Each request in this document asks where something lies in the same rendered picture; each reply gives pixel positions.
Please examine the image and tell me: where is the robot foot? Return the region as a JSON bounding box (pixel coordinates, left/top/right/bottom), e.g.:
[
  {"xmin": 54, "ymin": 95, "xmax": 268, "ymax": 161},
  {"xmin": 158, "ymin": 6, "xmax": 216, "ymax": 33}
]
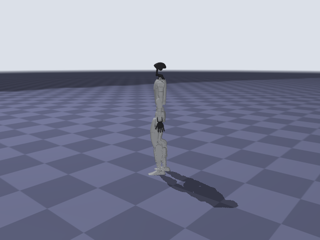
[
  {"xmin": 148, "ymin": 170, "xmax": 166, "ymax": 176},
  {"xmin": 155, "ymin": 166, "xmax": 170, "ymax": 172}
]

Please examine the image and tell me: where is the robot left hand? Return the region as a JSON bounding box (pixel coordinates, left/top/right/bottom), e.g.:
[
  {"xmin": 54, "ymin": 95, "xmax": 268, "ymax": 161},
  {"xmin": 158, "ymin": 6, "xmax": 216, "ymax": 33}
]
[{"xmin": 155, "ymin": 117, "xmax": 165, "ymax": 133}]

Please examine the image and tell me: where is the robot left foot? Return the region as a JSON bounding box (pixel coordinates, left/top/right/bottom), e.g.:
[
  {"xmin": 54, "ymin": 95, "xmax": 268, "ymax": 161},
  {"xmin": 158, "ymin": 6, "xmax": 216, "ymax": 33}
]
[{"xmin": 148, "ymin": 170, "xmax": 166, "ymax": 176}]

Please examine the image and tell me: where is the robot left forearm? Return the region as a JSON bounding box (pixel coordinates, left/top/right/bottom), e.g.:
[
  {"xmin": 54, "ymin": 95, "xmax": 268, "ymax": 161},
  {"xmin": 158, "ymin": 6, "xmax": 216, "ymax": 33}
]
[{"xmin": 156, "ymin": 99, "xmax": 163, "ymax": 121}]

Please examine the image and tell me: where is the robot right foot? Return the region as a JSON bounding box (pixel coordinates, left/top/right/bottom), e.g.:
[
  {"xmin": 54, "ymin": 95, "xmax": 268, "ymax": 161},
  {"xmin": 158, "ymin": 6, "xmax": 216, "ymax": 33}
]
[{"xmin": 155, "ymin": 166, "xmax": 170, "ymax": 172}]

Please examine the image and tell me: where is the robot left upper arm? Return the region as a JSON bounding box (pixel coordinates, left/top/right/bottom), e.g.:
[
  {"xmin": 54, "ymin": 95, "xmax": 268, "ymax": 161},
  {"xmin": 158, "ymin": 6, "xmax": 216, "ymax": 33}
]
[{"xmin": 155, "ymin": 81, "xmax": 165, "ymax": 103}]

